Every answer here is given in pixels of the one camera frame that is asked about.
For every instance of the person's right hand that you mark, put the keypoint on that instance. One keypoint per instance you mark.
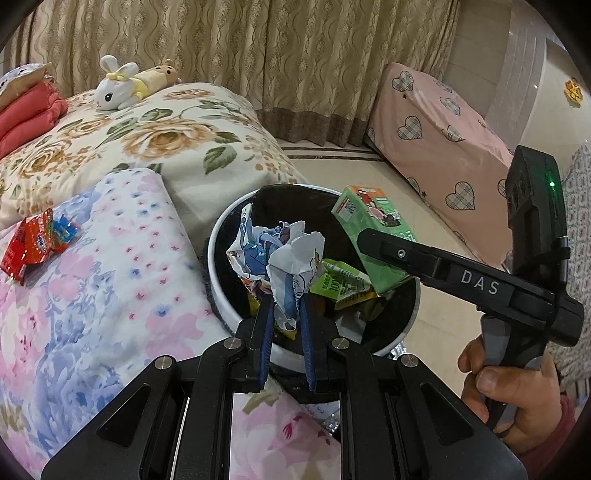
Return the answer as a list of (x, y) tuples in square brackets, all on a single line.
[(531, 415)]

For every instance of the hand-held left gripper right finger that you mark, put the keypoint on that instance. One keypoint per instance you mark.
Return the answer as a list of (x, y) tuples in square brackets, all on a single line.
[(308, 344)]

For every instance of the yellow wall sticker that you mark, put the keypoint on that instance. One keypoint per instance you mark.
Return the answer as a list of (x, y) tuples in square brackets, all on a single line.
[(574, 90)]

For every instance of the flattened green carton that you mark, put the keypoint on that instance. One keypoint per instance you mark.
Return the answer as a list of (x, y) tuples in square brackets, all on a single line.
[(341, 286)]

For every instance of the white printed paper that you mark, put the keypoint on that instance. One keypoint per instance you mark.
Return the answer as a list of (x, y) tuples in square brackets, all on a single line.
[(251, 249), (295, 258)]

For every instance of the white rabbit plush toy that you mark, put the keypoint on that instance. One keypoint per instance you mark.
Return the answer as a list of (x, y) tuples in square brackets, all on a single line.
[(113, 94)]

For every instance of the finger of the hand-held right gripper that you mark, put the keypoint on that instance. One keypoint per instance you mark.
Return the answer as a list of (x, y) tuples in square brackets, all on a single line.
[(388, 249)]

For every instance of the beige patterned curtain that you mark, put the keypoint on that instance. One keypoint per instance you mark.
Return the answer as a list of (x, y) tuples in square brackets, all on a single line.
[(277, 55)]

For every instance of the red snack wrapper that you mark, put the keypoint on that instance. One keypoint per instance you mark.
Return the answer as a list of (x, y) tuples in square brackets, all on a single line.
[(34, 244)]

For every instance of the pastel floral blanket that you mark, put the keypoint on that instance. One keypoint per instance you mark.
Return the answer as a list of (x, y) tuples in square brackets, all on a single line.
[(115, 277)]

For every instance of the yellow brown bear plush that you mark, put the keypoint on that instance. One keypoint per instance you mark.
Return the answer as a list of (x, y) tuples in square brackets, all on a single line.
[(157, 76)]

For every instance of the white blue dotted pillow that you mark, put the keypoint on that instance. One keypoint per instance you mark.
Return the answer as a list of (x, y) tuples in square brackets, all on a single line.
[(18, 76)]

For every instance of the pink heart-print bed cover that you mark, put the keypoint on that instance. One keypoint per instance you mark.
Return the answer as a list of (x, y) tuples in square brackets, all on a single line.
[(429, 152)]

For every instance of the silver glitter mat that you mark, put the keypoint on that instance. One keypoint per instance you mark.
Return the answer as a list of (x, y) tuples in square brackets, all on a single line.
[(399, 348)]

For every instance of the green drink carton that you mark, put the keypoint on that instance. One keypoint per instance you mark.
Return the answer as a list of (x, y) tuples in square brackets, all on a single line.
[(364, 207)]

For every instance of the white round trash can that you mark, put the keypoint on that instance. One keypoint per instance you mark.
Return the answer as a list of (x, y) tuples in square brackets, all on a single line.
[(220, 300)]

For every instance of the white crumpled tissue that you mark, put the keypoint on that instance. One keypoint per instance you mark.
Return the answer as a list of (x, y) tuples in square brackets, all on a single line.
[(353, 325)]

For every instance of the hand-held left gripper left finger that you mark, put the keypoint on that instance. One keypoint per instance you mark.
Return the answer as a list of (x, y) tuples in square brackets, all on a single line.
[(263, 341)]

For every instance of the cream floral quilt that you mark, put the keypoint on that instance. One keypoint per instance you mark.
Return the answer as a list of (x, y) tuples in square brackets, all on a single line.
[(175, 138)]

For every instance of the folded red quilt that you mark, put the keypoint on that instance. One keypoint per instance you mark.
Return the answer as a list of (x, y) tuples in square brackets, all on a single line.
[(27, 110)]

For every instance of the black trash bag liner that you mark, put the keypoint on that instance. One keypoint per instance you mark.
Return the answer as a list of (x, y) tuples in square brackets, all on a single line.
[(277, 198)]

